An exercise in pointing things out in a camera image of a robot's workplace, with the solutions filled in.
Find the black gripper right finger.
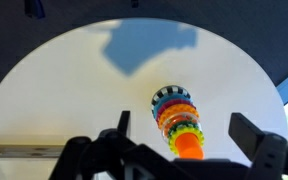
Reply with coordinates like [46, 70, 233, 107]
[228, 112, 288, 180]

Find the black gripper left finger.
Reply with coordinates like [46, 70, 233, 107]
[116, 110, 132, 138]

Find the light wooden block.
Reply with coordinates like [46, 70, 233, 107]
[0, 144, 66, 159]

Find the blue stand leg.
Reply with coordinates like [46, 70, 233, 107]
[24, 0, 46, 20]

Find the blue toy ring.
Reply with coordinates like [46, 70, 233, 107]
[152, 94, 195, 120]

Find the magenta toy ring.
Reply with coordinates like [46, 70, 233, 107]
[155, 98, 197, 123]

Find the orange bumpy toy ring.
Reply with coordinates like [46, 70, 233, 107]
[157, 103, 200, 130]

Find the green checkered toy ring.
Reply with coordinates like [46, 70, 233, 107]
[166, 120, 204, 141]

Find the colourful ring stacking toy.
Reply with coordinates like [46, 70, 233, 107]
[150, 84, 194, 115]

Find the orange stacker post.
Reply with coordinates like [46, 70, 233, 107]
[174, 132, 205, 161]

